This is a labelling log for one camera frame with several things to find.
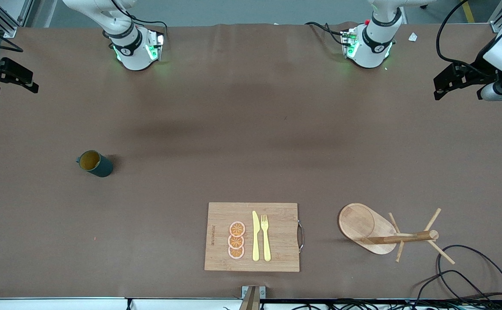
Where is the right arm base connector block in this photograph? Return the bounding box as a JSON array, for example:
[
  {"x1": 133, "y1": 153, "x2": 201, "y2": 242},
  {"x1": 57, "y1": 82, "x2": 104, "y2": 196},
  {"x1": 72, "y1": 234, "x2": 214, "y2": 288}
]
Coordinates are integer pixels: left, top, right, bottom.
[{"x1": 145, "y1": 29, "x2": 165, "y2": 62}]

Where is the yellow plastic knife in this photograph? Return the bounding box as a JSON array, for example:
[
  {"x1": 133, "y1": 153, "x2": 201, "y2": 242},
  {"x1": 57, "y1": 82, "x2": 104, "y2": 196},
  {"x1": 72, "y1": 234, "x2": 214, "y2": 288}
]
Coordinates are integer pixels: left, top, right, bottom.
[{"x1": 252, "y1": 211, "x2": 260, "y2": 262}]

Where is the right arm base black cable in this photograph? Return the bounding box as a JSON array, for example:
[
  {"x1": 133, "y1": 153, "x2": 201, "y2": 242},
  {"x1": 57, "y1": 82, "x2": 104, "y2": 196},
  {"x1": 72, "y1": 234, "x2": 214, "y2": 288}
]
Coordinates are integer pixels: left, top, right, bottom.
[{"x1": 111, "y1": 0, "x2": 168, "y2": 35}]

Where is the arm base black cable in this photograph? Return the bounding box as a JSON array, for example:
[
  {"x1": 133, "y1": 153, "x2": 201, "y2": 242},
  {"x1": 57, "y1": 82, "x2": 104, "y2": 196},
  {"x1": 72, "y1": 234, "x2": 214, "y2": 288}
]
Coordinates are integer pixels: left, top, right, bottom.
[
  {"x1": 305, "y1": 22, "x2": 348, "y2": 46},
  {"x1": 111, "y1": 0, "x2": 168, "y2": 35}
]

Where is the left arm base black cable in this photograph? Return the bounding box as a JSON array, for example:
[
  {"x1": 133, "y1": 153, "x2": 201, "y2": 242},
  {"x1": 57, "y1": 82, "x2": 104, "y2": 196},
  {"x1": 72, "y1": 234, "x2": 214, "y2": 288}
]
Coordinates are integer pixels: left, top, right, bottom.
[{"x1": 305, "y1": 22, "x2": 348, "y2": 46}]

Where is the dark green cup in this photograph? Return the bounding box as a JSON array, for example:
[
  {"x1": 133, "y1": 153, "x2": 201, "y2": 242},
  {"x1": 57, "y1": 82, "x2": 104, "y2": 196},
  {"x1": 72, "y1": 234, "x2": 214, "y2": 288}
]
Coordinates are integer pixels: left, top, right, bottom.
[{"x1": 76, "y1": 150, "x2": 114, "y2": 178}]

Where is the bamboo cutting board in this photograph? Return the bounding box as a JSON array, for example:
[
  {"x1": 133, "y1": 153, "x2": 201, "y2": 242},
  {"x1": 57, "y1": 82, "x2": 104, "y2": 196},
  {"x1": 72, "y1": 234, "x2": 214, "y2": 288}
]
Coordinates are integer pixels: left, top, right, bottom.
[{"x1": 204, "y1": 202, "x2": 305, "y2": 273}]

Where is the black floor cable small loop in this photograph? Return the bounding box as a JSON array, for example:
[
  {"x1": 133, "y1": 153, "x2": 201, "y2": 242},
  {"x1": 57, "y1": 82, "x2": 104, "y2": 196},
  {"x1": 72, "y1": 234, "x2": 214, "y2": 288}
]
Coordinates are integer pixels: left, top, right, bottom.
[{"x1": 412, "y1": 270, "x2": 499, "y2": 308}]

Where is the wooden mug rack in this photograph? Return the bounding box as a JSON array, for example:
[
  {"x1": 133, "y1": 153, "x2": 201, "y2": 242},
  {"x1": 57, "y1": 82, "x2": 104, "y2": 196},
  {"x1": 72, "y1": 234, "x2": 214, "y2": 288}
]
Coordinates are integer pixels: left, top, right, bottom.
[{"x1": 338, "y1": 203, "x2": 456, "y2": 264}]

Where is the black floor cable large loop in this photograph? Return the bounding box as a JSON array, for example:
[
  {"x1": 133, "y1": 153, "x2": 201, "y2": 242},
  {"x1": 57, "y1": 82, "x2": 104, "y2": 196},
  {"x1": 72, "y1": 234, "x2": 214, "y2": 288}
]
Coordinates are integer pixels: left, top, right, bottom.
[{"x1": 437, "y1": 245, "x2": 502, "y2": 308}]

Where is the yellow plastic fork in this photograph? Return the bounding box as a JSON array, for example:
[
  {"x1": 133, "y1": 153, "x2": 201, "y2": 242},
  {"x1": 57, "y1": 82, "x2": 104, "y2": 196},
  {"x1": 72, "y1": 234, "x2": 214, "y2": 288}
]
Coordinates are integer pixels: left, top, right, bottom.
[{"x1": 261, "y1": 214, "x2": 272, "y2": 262}]

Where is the left arm base connector block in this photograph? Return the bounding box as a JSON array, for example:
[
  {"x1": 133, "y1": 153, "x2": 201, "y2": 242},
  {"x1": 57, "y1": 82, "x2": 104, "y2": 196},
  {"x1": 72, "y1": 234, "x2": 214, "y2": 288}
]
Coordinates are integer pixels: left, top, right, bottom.
[{"x1": 341, "y1": 28, "x2": 360, "y2": 59}]

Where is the metal bracket with wood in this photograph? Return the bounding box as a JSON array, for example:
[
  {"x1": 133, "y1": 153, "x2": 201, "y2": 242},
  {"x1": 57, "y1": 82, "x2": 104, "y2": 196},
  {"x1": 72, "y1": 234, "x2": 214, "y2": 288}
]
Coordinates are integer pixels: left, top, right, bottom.
[{"x1": 239, "y1": 285, "x2": 266, "y2": 310}]

